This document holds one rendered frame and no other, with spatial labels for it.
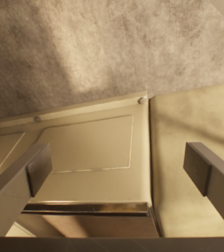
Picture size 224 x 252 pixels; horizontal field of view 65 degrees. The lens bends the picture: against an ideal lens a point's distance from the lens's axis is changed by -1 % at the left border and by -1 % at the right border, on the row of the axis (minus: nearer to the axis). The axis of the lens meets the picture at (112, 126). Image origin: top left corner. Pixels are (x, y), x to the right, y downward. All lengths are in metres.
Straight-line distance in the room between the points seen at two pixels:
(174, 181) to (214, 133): 0.24
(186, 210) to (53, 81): 0.85
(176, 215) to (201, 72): 0.64
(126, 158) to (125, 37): 0.52
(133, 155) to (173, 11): 0.58
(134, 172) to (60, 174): 0.30
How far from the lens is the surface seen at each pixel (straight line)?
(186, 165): 0.17
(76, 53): 0.92
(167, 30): 0.85
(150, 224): 0.59
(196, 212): 0.56
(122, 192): 0.59
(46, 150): 0.16
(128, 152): 0.68
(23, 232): 0.91
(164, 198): 0.56
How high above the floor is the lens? 0.83
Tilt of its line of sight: 49 degrees down
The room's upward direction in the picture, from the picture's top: 168 degrees counter-clockwise
